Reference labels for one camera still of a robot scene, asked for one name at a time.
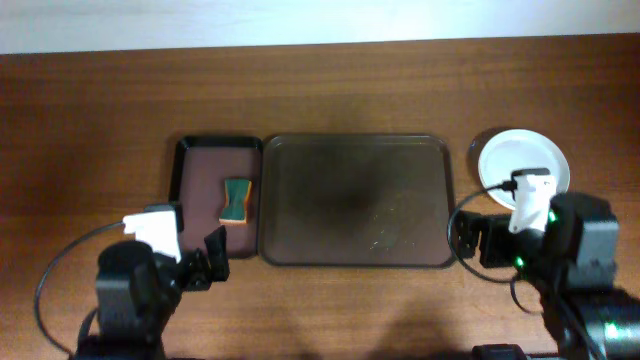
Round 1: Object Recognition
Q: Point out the small brown tray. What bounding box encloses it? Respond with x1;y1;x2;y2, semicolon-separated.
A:
169;135;263;259

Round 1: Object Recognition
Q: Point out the large dark brown tray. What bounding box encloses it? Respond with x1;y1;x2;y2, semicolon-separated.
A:
257;134;454;269

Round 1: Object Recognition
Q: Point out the orange green scrub sponge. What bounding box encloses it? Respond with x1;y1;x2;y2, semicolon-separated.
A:
219;178;252;225

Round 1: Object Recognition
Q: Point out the white plate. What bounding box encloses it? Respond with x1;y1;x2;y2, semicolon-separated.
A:
477;129;571;192

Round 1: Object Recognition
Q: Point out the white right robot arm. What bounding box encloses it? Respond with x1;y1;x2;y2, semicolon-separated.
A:
447;192;639;359

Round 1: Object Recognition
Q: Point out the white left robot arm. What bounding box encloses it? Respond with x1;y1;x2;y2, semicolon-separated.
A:
73;226;230;360

